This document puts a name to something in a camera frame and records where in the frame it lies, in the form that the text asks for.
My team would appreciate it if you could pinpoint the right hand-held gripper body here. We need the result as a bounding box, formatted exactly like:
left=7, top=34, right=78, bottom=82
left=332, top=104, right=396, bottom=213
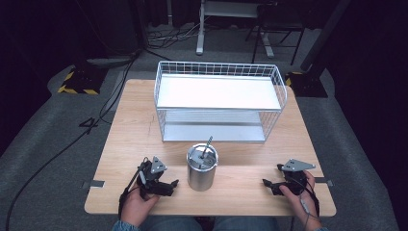
left=276, top=158, right=317, bottom=196

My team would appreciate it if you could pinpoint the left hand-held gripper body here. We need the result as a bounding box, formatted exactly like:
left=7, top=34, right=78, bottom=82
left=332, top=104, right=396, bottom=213
left=137, top=155, right=168, bottom=197

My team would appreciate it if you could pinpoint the person's right hand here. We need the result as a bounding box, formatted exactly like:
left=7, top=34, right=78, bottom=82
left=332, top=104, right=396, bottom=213
left=278, top=169, right=321, bottom=231

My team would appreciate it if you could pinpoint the person's left hand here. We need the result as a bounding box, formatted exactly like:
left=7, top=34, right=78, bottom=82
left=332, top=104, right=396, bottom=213
left=120, top=185, right=161, bottom=228

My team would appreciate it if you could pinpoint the silver metal cup with lid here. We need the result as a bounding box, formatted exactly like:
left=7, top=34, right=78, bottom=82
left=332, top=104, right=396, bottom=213
left=186, top=142, right=219, bottom=193

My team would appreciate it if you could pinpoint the person's left leg in jeans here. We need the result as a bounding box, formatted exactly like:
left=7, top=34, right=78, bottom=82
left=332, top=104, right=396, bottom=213
left=140, top=215, right=204, bottom=231

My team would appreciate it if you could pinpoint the person's leg in jeans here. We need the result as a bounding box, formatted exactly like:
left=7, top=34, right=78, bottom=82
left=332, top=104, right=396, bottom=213
left=140, top=215, right=204, bottom=231
left=213, top=217, right=281, bottom=231

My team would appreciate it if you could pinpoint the person's right leg in jeans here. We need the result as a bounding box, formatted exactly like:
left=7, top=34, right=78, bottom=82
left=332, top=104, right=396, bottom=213
left=213, top=217, right=281, bottom=231

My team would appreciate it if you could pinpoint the striped metal straw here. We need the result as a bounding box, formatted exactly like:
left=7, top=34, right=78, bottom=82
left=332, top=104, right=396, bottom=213
left=200, top=135, right=214, bottom=160

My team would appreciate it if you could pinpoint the black base with hazard stripes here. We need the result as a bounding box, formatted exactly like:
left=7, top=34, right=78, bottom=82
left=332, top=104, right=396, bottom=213
left=57, top=64, right=110, bottom=96
left=284, top=70, right=329, bottom=99

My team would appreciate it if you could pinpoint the black slanted pole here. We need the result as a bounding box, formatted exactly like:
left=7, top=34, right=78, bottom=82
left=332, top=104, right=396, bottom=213
left=299, top=0, right=353, bottom=72

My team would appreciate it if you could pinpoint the black chair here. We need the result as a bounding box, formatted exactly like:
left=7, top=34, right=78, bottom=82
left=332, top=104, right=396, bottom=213
left=244, top=2, right=307, bottom=66

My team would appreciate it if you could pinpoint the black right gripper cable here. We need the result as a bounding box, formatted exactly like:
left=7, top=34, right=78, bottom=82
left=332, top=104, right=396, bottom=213
left=293, top=175, right=321, bottom=231

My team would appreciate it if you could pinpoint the white wire shelf rack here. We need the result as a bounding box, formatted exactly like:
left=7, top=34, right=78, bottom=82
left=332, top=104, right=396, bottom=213
left=153, top=60, right=289, bottom=143

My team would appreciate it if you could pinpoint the long black floor cable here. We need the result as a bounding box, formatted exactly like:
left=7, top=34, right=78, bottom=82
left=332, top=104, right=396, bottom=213
left=4, top=51, right=140, bottom=231

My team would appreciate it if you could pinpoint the bundle of floor cables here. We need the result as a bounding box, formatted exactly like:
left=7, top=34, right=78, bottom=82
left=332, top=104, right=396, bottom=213
left=146, top=22, right=201, bottom=50

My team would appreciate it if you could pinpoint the white metal desk frame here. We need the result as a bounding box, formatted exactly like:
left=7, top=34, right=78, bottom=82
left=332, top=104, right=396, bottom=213
left=195, top=0, right=276, bottom=60

